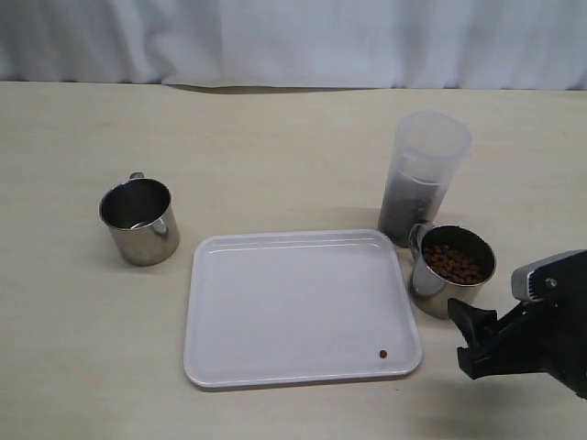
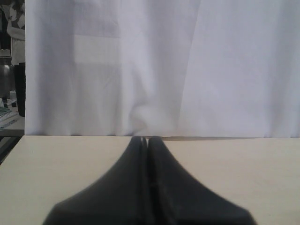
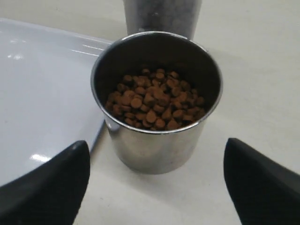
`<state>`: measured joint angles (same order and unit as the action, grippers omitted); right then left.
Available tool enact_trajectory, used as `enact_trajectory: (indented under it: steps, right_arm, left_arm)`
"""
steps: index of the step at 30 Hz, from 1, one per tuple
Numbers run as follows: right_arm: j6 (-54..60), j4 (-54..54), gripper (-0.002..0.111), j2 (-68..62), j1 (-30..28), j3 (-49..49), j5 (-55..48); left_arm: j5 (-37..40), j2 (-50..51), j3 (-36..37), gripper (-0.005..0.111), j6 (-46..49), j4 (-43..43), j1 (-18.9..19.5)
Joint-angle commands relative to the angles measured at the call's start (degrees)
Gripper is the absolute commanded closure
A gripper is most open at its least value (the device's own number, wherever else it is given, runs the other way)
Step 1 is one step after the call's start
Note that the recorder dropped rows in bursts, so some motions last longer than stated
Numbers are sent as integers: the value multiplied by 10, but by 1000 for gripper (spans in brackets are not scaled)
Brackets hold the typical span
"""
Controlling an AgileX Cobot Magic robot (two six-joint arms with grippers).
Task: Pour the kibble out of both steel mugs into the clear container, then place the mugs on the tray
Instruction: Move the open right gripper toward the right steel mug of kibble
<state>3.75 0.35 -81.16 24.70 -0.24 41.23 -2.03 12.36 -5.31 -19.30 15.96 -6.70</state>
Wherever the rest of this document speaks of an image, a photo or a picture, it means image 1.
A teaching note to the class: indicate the translucent plastic pitcher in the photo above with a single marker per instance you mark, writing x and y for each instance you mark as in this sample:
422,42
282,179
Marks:
429,147

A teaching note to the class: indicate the white plastic tray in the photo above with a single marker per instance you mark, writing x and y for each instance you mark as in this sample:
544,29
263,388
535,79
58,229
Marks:
285,308

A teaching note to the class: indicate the white backdrop curtain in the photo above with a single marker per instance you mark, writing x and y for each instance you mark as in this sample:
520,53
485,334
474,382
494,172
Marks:
310,44

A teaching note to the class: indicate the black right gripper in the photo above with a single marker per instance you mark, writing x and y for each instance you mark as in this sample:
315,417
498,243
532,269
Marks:
534,337

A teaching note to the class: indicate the brown pellets in right mug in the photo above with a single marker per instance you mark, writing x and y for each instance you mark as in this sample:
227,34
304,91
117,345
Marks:
452,264

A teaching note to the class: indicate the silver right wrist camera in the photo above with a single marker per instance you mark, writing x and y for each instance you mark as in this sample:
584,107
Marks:
521,283

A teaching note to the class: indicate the steel mug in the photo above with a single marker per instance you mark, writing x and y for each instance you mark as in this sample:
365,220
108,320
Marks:
431,292
138,214

